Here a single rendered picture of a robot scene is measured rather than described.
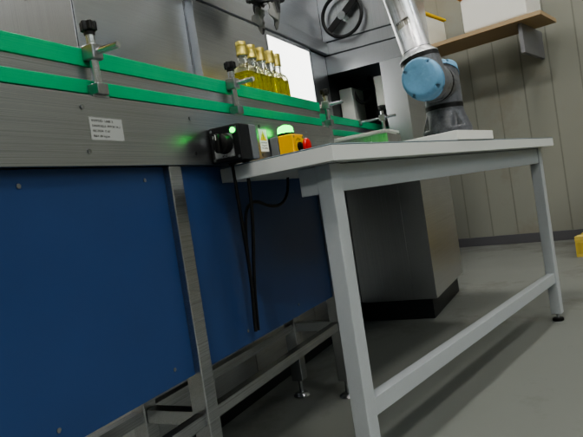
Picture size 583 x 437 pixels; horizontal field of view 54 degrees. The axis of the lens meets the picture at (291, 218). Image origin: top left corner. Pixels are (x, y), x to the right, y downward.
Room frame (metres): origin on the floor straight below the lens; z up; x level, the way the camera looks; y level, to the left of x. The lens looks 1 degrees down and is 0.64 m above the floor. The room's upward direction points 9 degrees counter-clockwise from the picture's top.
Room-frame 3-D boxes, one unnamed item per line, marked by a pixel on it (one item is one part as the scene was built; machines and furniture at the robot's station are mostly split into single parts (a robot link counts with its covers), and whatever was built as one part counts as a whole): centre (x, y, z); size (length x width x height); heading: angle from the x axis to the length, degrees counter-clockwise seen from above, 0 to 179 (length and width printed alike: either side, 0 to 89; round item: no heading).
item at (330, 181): (1.80, -0.54, 0.36); 1.51 x 0.09 x 0.71; 140
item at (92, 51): (1.00, 0.28, 0.94); 0.07 x 0.04 x 0.13; 63
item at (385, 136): (2.04, -0.27, 0.79); 0.27 x 0.17 x 0.08; 63
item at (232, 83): (1.41, 0.07, 0.94); 0.07 x 0.04 x 0.13; 63
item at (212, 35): (2.21, 0.02, 1.15); 0.90 x 0.03 x 0.34; 153
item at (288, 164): (2.23, -0.02, 0.73); 1.58 x 1.52 x 0.04; 140
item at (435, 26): (5.03, -1.28, 1.89); 0.49 x 0.41 x 0.28; 50
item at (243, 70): (1.79, 0.07, 0.99); 0.06 x 0.06 x 0.21; 65
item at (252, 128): (1.30, 0.10, 0.79); 0.08 x 0.08 x 0.08; 63
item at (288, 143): (1.55, -0.02, 0.79); 0.07 x 0.07 x 0.07; 63
